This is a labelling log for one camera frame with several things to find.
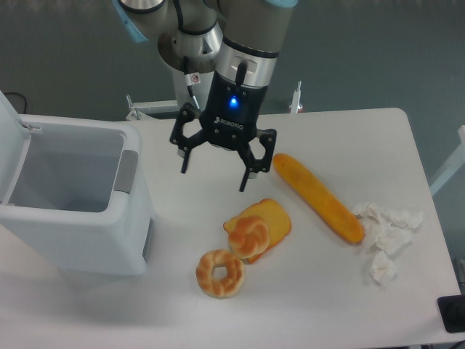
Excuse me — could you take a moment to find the black device at table edge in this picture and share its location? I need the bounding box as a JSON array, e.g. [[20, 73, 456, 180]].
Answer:
[[437, 294, 464, 333]]

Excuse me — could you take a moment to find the twisted round bread bun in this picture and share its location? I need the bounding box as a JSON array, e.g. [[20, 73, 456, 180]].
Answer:
[[227, 215, 270, 259]]

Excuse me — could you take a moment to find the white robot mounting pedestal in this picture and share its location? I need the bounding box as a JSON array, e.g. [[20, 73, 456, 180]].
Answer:
[[126, 69, 303, 120]]

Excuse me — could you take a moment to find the white push-lid trash can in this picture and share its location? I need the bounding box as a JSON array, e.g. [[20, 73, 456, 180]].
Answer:
[[1, 97, 155, 276]]

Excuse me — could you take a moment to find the long orange baguette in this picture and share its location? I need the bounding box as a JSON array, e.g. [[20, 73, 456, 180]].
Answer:
[[272, 153, 365, 244]]

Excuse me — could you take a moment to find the braided ring doughnut bread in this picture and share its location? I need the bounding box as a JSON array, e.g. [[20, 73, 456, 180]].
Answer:
[[195, 249, 246, 299]]

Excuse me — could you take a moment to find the orange toast slice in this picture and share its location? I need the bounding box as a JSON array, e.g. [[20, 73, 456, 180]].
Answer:
[[223, 198, 291, 264]]

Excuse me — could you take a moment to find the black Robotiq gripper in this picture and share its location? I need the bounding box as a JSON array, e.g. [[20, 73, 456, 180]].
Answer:
[[169, 71, 278, 193]]

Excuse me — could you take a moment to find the crumpled white paper tissue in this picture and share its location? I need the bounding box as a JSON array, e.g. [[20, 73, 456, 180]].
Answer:
[[351, 202, 424, 288]]

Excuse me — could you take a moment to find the black floor cable left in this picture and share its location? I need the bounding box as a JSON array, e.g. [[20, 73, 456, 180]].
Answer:
[[5, 92, 28, 113]]

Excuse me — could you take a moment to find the white frame bar right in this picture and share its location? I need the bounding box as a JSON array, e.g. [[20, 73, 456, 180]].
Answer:
[[429, 125, 464, 196]]

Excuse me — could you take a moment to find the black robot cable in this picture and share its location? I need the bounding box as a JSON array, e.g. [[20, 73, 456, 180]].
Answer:
[[183, 56, 201, 110]]

